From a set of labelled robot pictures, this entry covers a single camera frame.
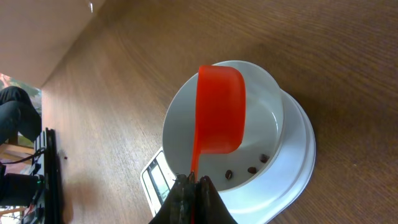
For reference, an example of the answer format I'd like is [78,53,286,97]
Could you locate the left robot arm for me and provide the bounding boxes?
[1,165,43,207]

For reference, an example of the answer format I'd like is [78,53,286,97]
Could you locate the white digital kitchen scale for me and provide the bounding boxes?
[140,91,316,223]

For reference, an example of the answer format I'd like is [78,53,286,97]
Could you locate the person in dark clothes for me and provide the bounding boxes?
[1,86,42,144]

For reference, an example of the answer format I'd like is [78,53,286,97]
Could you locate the red beans pile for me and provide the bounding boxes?
[224,154,270,180]

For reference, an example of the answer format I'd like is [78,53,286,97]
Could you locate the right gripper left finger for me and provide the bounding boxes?
[149,172,196,224]

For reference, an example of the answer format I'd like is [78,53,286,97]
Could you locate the white round bowl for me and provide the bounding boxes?
[162,60,285,192]

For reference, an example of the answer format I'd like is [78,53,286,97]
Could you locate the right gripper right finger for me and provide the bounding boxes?
[194,175,237,224]

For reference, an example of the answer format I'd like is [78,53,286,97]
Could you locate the orange measuring scoop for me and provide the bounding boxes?
[190,65,246,175]

